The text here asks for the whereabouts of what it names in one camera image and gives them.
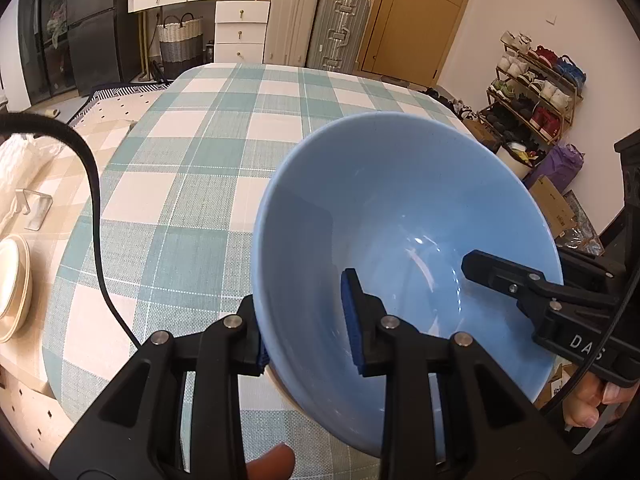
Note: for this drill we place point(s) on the white bin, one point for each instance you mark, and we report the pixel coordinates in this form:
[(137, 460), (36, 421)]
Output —
[(515, 162)]

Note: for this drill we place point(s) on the grey white woven basket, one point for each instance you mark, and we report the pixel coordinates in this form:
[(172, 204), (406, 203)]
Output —
[(180, 50)]

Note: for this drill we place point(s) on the dark bottle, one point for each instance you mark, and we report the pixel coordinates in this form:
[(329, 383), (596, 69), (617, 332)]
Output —
[(209, 52)]

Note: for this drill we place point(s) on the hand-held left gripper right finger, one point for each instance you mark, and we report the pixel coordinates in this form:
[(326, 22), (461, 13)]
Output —
[(350, 320)]

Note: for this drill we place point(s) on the person's right hand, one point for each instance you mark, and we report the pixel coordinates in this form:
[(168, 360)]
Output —
[(587, 405)]

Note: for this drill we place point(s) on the bubble wrap sheet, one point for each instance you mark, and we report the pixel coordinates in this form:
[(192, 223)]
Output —
[(25, 170)]

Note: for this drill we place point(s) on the pile of dark shoes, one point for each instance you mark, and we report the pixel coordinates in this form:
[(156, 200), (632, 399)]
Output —
[(450, 102)]

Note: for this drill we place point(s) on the dark glass wardrobe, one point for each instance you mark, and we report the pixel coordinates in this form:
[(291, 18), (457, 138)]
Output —
[(45, 40)]

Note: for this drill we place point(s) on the flat cardboard box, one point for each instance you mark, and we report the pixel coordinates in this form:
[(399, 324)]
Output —
[(481, 135)]

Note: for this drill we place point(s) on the open cardboard box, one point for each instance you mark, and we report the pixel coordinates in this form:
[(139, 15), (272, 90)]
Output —
[(552, 207)]

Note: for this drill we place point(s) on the wooden door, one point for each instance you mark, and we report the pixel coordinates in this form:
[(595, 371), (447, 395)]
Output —
[(420, 20)]

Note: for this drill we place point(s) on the white drawer unit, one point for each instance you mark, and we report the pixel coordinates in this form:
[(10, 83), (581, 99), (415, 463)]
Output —
[(241, 32)]

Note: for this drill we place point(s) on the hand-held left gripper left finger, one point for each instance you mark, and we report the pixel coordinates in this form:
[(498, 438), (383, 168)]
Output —
[(245, 340)]

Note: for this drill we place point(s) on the cream suitcase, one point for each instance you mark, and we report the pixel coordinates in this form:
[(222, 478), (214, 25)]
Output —
[(290, 25)]

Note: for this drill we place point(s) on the person's left hand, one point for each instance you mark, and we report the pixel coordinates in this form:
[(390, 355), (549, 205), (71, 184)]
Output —
[(272, 465)]

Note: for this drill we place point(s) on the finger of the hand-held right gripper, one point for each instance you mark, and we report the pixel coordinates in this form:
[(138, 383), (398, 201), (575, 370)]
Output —
[(500, 275), (582, 270)]

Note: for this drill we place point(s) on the beige checked cloth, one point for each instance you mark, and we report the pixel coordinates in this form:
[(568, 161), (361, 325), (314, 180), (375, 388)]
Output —
[(55, 240)]

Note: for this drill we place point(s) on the metal shoe rack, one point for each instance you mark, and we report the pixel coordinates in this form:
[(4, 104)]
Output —
[(570, 110)]

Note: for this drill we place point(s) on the light blue bowl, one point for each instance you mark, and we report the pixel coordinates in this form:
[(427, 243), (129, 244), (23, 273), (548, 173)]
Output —
[(375, 200)]

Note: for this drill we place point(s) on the printed cardboard box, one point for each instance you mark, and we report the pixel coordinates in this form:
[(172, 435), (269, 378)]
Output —
[(562, 382)]

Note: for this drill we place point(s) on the teal checked tablecloth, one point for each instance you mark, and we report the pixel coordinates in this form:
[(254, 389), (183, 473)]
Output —
[(200, 185)]

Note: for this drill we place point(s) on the metal phone stand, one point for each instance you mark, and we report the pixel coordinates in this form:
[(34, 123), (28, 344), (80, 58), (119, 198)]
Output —
[(35, 210)]

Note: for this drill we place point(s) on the cream small plate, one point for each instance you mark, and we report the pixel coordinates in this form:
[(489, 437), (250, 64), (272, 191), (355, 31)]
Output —
[(17, 330)]

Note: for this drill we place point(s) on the dark grey refrigerator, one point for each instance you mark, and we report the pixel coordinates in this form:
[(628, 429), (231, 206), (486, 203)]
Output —
[(100, 25)]

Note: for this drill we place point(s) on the purple bag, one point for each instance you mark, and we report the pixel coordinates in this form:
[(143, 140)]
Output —
[(560, 165)]

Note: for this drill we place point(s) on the rows of shoes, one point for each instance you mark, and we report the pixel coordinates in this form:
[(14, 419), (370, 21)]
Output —
[(535, 85)]

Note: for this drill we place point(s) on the silver suitcase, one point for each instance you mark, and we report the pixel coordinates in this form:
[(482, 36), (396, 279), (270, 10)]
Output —
[(337, 30)]

